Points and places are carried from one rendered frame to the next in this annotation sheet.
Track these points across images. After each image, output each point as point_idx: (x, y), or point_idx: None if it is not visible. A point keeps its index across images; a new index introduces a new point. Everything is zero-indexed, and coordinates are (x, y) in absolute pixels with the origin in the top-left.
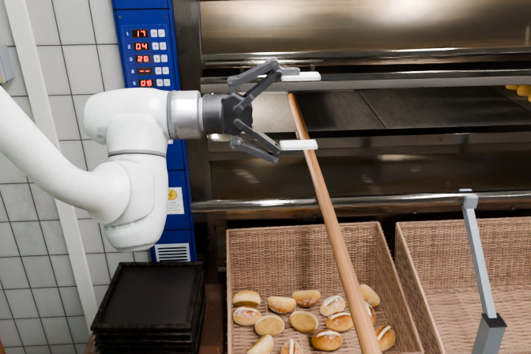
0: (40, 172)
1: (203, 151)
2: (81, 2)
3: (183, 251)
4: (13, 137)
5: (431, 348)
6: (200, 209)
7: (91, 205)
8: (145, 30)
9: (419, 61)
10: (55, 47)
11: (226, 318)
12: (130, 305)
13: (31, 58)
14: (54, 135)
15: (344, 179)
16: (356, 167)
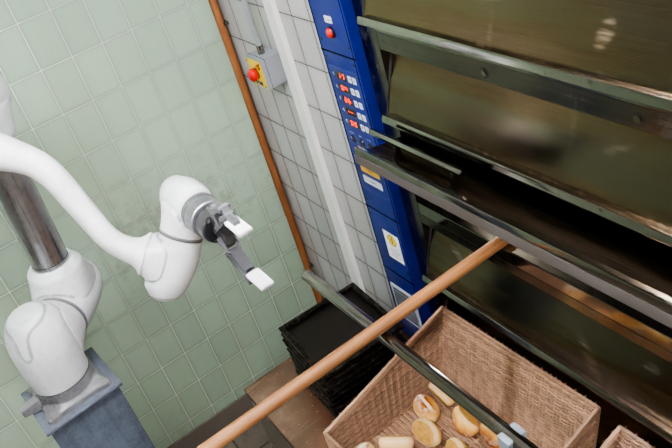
0: (88, 234)
1: (415, 210)
2: (310, 32)
3: None
4: (71, 213)
5: None
6: (306, 281)
7: (122, 260)
8: (343, 74)
9: None
10: (303, 64)
11: None
12: (318, 328)
13: (289, 70)
14: (313, 141)
15: (555, 324)
16: (573, 317)
